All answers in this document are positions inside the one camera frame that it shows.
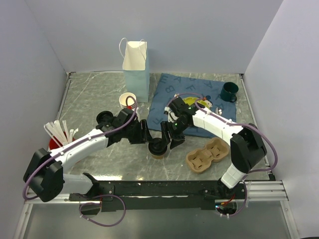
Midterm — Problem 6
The stack of brown paper cups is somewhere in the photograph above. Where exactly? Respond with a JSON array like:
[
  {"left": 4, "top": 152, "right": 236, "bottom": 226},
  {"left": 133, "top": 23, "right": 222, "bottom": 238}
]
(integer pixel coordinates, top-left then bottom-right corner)
[{"left": 119, "top": 92, "right": 137, "bottom": 110}]

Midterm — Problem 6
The blue letter-print cloth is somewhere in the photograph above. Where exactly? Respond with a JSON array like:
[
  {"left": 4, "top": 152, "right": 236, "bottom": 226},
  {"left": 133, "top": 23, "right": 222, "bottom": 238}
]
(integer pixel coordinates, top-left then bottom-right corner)
[{"left": 147, "top": 73, "right": 236, "bottom": 131}]

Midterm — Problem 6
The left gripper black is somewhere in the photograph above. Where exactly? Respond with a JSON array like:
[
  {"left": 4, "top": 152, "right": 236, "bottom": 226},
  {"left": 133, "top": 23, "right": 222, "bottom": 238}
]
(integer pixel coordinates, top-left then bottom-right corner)
[{"left": 123, "top": 119, "right": 154, "bottom": 144}]

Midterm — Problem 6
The dark green enamel mug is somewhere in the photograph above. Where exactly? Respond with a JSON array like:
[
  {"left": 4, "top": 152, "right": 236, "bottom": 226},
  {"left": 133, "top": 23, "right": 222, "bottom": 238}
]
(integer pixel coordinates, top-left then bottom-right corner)
[{"left": 220, "top": 82, "right": 239, "bottom": 103}]

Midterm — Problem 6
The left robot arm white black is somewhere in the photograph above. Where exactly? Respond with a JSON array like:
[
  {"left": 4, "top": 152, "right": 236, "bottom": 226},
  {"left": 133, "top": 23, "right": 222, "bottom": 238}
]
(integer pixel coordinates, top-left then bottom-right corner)
[{"left": 23, "top": 109, "right": 153, "bottom": 202}]

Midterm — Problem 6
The single brown paper cup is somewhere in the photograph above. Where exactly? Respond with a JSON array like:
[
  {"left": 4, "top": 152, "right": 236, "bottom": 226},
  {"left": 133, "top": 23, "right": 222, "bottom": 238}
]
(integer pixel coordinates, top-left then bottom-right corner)
[{"left": 151, "top": 154, "right": 164, "bottom": 159}]

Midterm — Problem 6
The yellow plate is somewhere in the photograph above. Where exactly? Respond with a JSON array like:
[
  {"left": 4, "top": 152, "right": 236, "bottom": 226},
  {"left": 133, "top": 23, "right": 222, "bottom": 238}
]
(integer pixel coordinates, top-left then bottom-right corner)
[{"left": 183, "top": 97, "right": 213, "bottom": 109}]

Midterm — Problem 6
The red cup holder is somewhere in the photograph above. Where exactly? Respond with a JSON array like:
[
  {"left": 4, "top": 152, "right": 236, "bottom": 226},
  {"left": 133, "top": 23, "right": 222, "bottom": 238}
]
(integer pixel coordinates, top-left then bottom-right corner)
[{"left": 48, "top": 138, "right": 61, "bottom": 150}]

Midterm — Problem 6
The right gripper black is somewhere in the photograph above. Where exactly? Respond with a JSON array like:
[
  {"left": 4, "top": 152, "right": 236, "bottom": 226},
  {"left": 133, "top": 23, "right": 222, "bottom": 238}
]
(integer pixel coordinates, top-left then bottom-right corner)
[{"left": 160, "top": 119, "right": 190, "bottom": 149}]

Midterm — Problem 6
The light blue paper bag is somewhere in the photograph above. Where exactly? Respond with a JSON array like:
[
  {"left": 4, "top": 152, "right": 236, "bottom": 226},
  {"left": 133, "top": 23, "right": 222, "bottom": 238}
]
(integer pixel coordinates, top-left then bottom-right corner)
[{"left": 119, "top": 37, "right": 150, "bottom": 103}]

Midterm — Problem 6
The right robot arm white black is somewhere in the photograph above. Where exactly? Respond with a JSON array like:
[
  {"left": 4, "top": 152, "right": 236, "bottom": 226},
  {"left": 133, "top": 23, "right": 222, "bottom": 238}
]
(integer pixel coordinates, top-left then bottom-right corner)
[{"left": 164, "top": 97, "right": 267, "bottom": 199}]

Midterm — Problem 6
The stack of black lids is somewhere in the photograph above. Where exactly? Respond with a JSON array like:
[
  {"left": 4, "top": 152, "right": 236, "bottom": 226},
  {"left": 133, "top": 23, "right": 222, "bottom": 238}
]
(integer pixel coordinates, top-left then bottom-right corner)
[{"left": 96, "top": 111, "right": 114, "bottom": 129}]

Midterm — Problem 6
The black cup lid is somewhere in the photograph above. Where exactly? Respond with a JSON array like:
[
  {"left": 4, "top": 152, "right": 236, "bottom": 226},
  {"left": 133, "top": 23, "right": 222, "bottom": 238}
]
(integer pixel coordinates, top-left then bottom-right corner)
[{"left": 148, "top": 137, "right": 168, "bottom": 156}]

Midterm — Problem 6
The brown cardboard cup carrier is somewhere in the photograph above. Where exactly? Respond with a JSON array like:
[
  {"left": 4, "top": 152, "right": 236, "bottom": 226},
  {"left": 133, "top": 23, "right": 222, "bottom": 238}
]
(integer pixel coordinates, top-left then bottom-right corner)
[{"left": 185, "top": 137, "right": 230, "bottom": 174}]

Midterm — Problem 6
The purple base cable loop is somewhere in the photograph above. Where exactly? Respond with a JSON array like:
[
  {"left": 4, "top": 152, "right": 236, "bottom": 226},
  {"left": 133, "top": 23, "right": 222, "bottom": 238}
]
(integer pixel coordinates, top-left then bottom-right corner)
[{"left": 79, "top": 193, "right": 127, "bottom": 228}]

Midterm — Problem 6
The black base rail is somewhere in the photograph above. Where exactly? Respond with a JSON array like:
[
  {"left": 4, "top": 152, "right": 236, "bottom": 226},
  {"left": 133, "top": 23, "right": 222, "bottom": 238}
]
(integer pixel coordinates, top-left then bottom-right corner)
[{"left": 69, "top": 180, "right": 245, "bottom": 212}]

